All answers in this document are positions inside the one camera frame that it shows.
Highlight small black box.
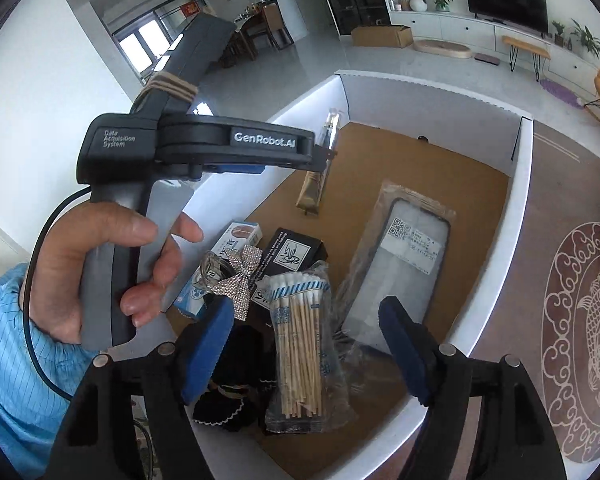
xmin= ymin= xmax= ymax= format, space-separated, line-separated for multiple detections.
xmin=260 ymin=227 xmax=329 ymax=286
xmin=250 ymin=280 xmax=281 ymax=313

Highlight silver rhinestone bow clip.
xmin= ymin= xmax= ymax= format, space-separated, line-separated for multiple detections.
xmin=211 ymin=245 xmax=263 ymax=322

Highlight phone case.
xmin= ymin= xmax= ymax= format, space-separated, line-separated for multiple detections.
xmin=330 ymin=180 xmax=453 ymax=356

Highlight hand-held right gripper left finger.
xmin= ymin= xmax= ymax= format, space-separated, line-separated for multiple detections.
xmin=45 ymin=297 xmax=236 ymax=480

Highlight gold tube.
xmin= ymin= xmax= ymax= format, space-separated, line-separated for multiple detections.
xmin=296 ymin=108 xmax=342 ymax=217

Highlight large green potted plant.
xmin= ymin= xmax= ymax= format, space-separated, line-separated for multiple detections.
xmin=570 ymin=19 xmax=600 ymax=61

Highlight brown cardboard box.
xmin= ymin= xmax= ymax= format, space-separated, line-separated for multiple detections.
xmin=351 ymin=25 xmax=413 ymax=49

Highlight small clear glass container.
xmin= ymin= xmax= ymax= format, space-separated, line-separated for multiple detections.
xmin=194 ymin=251 xmax=233 ymax=297

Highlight cotton swab pack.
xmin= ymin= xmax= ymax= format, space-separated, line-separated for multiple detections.
xmin=265 ymin=274 xmax=357 ymax=436

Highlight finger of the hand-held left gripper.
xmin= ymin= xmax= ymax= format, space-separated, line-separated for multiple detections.
xmin=200 ymin=160 xmax=265 ymax=177
xmin=275 ymin=142 xmax=339 ymax=170

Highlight black cable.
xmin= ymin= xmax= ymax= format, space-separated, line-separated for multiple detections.
xmin=22 ymin=185 xmax=93 ymax=401

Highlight tan rubber band bundle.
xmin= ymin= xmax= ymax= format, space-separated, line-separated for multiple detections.
xmin=140 ymin=72 xmax=199 ymax=106

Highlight white television console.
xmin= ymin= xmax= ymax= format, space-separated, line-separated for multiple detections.
xmin=389 ymin=10 xmax=600 ymax=76

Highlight black television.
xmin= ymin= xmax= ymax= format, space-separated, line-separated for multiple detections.
xmin=462 ymin=0 xmax=549 ymax=35

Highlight wooden dining table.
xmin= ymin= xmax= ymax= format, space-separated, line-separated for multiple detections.
xmin=232 ymin=10 xmax=271 ymax=41

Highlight beige oval scratcher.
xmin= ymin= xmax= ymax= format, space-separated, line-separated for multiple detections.
xmin=412 ymin=39 xmax=473 ymax=59

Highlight person's left forearm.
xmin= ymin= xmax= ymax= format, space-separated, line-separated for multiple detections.
xmin=0 ymin=265 xmax=98 ymax=476

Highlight wooden bench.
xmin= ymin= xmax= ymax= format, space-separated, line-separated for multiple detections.
xmin=501 ymin=36 xmax=551 ymax=81

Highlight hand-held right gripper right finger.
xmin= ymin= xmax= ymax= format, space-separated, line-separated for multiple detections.
xmin=378 ymin=296 xmax=568 ymax=480

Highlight person's left hand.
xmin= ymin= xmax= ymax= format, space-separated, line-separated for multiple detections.
xmin=30 ymin=205 xmax=204 ymax=343

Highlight white cardboard box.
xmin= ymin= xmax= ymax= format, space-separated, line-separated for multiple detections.
xmin=157 ymin=70 xmax=535 ymax=480

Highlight purple floor mat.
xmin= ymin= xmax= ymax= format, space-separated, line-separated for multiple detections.
xmin=539 ymin=78 xmax=586 ymax=109

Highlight brown dining chair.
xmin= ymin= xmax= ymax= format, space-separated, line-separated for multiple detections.
xmin=265 ymin=5 xmax=293 ymax=51

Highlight blue and white box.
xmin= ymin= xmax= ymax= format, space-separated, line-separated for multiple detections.
xmin=174 ymin=221 xmax=264 ymax=320

